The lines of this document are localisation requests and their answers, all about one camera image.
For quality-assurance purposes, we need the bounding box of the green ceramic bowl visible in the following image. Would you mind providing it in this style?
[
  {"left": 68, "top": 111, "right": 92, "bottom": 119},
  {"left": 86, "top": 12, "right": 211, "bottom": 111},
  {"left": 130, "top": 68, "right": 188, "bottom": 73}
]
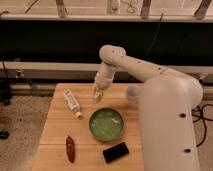
[{"left": 89, "top": 108, "right": 124, "bottom": 142}]

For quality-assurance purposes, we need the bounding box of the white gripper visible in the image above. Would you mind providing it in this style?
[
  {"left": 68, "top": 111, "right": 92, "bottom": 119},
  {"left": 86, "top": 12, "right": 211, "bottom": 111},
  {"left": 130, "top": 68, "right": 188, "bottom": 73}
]
[{"left": 93, "top": 65, "right": 114, "bottom": 101}]

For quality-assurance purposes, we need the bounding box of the black smartphone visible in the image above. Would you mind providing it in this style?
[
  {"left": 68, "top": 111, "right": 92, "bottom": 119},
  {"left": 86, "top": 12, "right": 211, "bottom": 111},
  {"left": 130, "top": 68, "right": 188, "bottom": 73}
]
[{"left": 103, "top": 142, "right": 129, "bottom": 163}]

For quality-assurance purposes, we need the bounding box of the black hanging cable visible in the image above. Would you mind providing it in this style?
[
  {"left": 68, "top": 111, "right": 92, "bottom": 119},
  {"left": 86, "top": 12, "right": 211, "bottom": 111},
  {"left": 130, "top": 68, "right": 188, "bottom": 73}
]
[{"left": 143, "top": 12, "right": 165, "bottom": 59}]

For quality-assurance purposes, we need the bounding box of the white tube bottle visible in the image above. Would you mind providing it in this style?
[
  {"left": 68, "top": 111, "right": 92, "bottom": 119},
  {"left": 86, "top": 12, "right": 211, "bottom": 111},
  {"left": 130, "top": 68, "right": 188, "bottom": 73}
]
[{"left": 63, "top": 89, "right": 82, "bottom": 119}]

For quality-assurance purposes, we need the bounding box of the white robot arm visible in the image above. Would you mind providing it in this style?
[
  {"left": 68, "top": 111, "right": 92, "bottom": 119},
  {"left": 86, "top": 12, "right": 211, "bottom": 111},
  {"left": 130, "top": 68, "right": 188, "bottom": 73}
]
[{"left": 94, "top": 45, "right": 203, "bottom": 171}]

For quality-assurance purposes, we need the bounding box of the black floor cable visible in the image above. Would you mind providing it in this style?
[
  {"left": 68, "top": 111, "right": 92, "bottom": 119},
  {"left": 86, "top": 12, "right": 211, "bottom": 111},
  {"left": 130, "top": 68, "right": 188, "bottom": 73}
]
[{"left": 191, "top": 103, "right": 213, "bottom": 148}]

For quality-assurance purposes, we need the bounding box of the red chili pepper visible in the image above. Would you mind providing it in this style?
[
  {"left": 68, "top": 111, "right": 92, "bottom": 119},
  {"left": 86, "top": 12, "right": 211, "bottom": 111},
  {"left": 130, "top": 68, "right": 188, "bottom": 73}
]
[{"left": 66, "top": 136, "right": 75, "bottom": 163}]

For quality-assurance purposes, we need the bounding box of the left wall outlet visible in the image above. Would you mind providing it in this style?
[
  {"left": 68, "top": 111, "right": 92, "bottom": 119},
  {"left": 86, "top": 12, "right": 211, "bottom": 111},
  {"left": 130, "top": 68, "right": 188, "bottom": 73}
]
[{"left": 15, "top": 70, "right": 24, "bottom": 79}]

